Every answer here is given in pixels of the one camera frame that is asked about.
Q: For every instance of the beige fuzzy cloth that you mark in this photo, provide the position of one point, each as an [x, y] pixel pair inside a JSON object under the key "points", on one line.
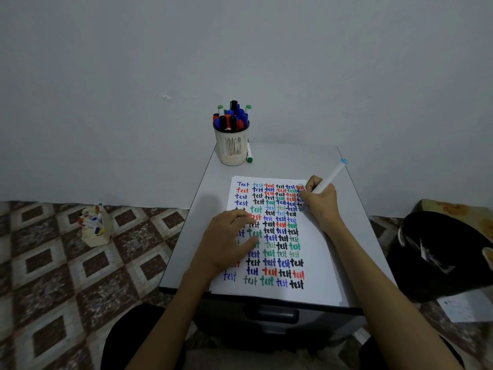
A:
{"points": [[239, 362]]}

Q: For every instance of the person's leg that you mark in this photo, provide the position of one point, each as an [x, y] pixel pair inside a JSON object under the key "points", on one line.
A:
{"points": [[368, 358], [127, 339]]}

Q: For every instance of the black plastic bucket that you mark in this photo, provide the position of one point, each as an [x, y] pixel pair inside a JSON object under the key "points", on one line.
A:
{"points": [[454, 231]]}

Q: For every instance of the yellow floral cushion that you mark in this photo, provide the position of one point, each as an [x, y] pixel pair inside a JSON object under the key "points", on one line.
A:
{"points": [[458, 208]]}

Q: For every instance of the person's right forearm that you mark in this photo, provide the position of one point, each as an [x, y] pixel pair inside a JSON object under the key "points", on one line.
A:
{"points": [[389, 300]]}

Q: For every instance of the light blue capped white marker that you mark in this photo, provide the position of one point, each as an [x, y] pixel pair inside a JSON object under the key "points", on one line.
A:
{"points": [[333, 175]]}

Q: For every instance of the person's left leg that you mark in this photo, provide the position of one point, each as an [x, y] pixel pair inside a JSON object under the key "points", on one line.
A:
{"points": [[127, 339]]}

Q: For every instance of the grey drawer cabinet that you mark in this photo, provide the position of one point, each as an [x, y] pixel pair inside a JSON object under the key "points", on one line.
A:
{"points": [[292, 157]]}

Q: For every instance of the black capped slim white marker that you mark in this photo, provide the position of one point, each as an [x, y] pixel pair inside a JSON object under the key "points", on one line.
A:
{"points": [[222, 122]]}

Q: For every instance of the black capped script label marker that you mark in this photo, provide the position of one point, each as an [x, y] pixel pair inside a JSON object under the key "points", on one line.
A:
{"points": [[233, 122]]}

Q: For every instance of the white paper with colored writing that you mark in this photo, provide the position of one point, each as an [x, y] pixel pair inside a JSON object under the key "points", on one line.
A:
{"points": [[323, 281]]}

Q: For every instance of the beige mesh cup black rim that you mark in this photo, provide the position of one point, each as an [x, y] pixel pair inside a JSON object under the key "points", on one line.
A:
{"points": [[232, 148]]}

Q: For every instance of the person's right leg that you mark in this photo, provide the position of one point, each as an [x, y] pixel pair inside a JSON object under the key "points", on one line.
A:
{"points": [[368, 358]]}

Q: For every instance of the small cream box of pens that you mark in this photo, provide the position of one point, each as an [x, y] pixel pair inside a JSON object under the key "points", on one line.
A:
{"points": [[96, 240]]}

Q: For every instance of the person's left forearm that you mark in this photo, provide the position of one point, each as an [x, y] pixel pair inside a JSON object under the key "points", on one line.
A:
{"points": [[165, 327]]}

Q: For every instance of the person's right hand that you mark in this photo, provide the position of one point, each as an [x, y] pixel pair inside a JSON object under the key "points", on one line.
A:
{"points": [[325, 211]]}

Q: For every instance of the white marker with red ends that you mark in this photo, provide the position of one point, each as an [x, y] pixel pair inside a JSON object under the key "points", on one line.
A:
{"points": [[240, 124]]}

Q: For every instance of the person's left hand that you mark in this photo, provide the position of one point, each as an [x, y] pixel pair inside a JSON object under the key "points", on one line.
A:
{"points": [[219, 250]]}

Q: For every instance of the white sheet with faint marks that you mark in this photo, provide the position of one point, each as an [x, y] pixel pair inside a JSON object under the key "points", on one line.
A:
{"points": [[464, 308]]}

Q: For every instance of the green capped white marker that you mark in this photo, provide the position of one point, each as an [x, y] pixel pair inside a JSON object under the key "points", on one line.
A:
{"points": [[249, 154]]}

